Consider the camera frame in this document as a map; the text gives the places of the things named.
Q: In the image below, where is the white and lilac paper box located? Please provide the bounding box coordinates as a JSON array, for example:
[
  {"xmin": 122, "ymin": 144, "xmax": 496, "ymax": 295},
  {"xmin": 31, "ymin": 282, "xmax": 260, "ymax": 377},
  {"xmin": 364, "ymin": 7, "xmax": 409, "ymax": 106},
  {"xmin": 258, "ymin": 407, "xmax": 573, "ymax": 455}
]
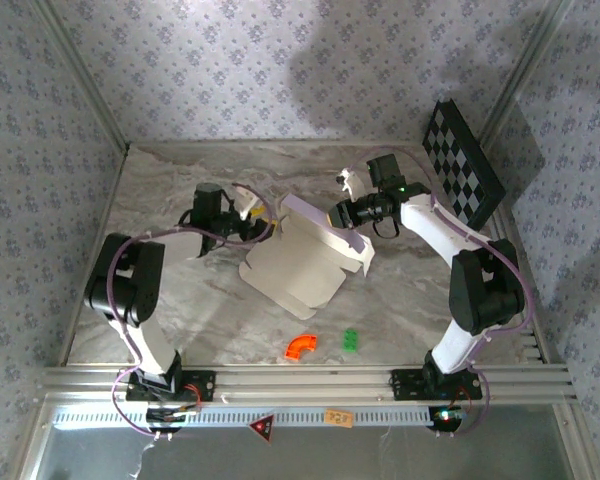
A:
[{"xmin": 238, "ymin": 193, "xmax": 376, "ymax": 321}]

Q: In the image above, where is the aluminium table edge strip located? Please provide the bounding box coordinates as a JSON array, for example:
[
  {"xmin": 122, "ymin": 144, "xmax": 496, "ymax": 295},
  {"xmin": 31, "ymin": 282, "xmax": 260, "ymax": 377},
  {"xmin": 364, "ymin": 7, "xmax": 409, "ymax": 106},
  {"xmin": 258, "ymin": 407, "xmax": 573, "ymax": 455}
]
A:
[{"xmin": 127, "ymin": 139, "xmax": 426, "ymax": 148}]

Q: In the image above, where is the black checkerboard calibration board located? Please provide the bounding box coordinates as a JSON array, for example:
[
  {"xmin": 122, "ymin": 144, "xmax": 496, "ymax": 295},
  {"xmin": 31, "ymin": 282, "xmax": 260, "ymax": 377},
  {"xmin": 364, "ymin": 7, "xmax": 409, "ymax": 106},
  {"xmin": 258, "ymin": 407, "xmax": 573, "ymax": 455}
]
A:
[{"xmin": 421, "ymin": 98, "xmax": 507, "ymax": 230}]

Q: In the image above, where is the orange curved toy brick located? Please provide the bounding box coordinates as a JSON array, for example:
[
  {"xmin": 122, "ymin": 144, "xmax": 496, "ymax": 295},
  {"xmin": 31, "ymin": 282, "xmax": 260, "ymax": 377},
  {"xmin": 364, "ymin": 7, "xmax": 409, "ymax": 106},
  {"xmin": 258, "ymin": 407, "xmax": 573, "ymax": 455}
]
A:
[{"xmin": 283, "ymin": 333, "xmax": 319, "ymax": 363}]

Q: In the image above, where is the red triangle sign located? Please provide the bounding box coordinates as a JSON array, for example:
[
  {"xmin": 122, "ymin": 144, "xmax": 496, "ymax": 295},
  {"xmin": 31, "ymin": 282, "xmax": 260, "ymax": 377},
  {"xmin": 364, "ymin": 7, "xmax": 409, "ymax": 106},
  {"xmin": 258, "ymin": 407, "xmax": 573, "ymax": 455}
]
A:
[{"xmin": 248, "ymin": 412, "xmax": 275, "ymax": 444}]

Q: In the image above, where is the orange paper label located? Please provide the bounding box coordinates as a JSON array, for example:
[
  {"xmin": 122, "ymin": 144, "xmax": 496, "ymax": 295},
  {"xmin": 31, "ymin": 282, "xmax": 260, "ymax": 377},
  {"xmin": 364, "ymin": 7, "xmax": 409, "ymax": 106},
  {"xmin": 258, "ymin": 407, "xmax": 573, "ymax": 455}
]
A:
[{"xmin": 324, "ymin": 408, "xmax": 355, "ymax": 429}]

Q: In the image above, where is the grey metal sheet panel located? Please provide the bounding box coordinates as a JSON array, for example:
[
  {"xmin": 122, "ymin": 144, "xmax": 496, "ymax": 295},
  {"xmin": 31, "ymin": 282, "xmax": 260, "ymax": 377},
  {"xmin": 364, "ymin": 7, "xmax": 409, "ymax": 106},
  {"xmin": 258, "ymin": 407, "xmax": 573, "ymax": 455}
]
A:
[{"xmin": 22, "ymin": 402, "xmax": 600, "ymax": 480}]

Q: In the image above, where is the aluminium mounting rail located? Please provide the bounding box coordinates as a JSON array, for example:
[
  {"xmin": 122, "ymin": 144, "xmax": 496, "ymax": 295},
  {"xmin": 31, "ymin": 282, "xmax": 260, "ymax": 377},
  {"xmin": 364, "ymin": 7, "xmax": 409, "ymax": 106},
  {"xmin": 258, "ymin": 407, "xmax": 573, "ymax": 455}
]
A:
[{"xmin": 38, "ymin": 363, "xmax": 577, "ymax": 404}]

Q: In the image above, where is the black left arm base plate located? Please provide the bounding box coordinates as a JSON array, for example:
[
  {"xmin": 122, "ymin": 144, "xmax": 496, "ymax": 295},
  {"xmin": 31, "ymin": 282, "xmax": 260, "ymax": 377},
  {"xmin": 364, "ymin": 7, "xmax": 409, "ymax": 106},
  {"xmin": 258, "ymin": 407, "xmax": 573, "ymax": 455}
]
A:
[{"xmin": 125, "ymin": 368, "xmax": 217, "ymax": 402}]

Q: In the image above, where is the red wire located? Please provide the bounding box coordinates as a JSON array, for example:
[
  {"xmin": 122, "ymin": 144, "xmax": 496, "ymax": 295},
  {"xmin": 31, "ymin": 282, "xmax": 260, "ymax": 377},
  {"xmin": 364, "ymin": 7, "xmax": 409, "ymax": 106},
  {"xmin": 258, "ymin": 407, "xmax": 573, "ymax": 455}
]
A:
[
  {"xmin": 182, "ymin": 383, "xmax": 204, "ymax": 412},
  {"xmin": 449, "ymin": 385, "xmax": 474, "ymax": 414}
]

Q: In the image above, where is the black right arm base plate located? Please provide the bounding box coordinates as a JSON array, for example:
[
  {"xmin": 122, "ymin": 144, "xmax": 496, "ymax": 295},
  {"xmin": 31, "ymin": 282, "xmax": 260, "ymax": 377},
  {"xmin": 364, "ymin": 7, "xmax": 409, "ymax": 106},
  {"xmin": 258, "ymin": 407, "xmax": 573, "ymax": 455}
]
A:
[{"xmin": 390, "ymin": 368, "xmax": 483, "ymax": 401}]

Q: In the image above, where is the grey slotted cable duct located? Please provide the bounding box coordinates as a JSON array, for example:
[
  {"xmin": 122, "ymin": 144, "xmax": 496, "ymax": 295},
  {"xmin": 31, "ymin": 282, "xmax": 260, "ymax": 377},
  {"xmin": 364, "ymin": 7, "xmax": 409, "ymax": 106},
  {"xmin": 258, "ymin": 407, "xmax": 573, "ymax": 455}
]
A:
[{"xmin": 53, "ymin": 405, "xmax": 469, "ymax": 430}]

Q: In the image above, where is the slotted aluminium table side rail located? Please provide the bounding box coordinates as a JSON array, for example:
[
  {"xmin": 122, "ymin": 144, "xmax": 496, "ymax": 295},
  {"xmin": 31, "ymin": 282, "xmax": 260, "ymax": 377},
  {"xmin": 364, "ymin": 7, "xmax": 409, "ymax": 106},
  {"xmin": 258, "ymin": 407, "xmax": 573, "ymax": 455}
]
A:
[{"xmin": 482, "ymin": 144, "xmax": 554, "ymax": 365}]

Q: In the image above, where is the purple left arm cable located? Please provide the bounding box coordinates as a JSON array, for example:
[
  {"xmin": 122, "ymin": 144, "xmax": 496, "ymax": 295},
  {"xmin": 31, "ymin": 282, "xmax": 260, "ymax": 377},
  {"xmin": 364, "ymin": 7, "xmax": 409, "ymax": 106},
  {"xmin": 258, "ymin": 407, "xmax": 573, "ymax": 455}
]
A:
[{"xmin": 107, "ymin": 182, "xmax": 276, "ymax": 437}]

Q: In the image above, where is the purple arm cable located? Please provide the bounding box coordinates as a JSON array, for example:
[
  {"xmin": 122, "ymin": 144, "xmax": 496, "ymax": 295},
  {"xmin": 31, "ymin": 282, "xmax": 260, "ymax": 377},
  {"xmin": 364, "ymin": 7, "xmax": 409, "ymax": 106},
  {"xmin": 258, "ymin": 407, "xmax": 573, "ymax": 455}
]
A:
[
  {"xmin": 107, "ymin": 182, "xmax": 276, "ymax": 437},
  {"xmin": 349, "ymin": 145, "xmax": 535, "ymax": 437}
]

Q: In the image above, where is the aluminium frame post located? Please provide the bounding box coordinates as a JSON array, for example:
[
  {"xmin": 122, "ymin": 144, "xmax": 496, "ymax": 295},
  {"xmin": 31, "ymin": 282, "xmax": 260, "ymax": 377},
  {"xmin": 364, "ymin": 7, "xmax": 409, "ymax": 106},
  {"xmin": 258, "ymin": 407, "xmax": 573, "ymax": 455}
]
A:
[
  {"xmin": 27, "ymin": 0, "xmax": 131, "ymax": 154},
  {"xmin": 479, "ymin": 0, "xmax": 579, "ymax": 149}
]

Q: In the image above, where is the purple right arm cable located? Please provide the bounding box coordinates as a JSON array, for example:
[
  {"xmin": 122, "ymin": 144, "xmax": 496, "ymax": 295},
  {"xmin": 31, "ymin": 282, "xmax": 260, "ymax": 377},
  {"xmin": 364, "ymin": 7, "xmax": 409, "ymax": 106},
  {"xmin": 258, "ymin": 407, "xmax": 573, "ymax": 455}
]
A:
[{"xmin": 349, "ymin": 145, "xmax": 535, "ymax": 437}]

